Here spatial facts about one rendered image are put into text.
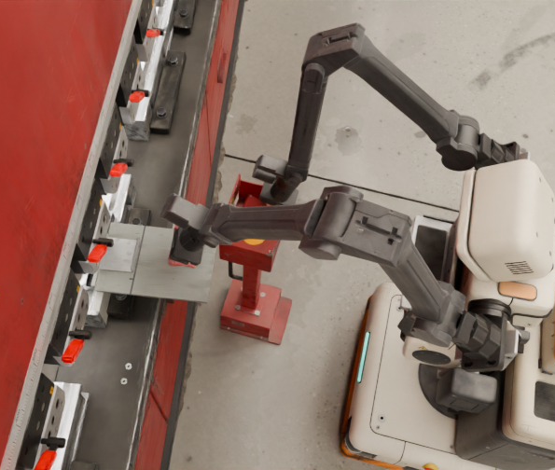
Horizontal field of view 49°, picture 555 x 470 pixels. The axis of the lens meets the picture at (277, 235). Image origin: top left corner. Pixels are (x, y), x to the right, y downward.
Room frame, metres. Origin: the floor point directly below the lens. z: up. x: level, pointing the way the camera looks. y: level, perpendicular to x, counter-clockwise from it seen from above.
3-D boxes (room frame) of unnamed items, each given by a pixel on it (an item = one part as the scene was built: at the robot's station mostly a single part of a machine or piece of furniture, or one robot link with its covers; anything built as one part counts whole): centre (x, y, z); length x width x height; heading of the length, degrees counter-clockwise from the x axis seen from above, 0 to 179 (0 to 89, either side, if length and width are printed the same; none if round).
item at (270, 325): (0.85, 0.04, 0.06); 0.25 x 0.20 x 0.12; 81
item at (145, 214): (0.63, 0.36, 0.89); 0.30 x 0.05 x 0.03; 1
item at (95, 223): (0.56, 0.42, 1.19); 0.15 x 0.09 x 0.17; 1
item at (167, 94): (1.19, 0.38, 0.89); 0.30 x 0.05 x 0.03; 1
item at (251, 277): (0.86, 0.07, 0.39); 0.05 x 0.05 x 0.54; 81
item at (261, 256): (0.86, 0.07, 0.75); 0.20 x 0.16 x 0.18; 171
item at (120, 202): (0.64, 0.42, 0.92); 0.39 x 0.06 x 0.10; 1
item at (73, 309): (0.36, 0.41, 1.19); 0.15 x 0.09 x 0.17; 1
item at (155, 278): (0.59, 0.27, 1.00); 0.26 x 0.18 x 0.01; 91
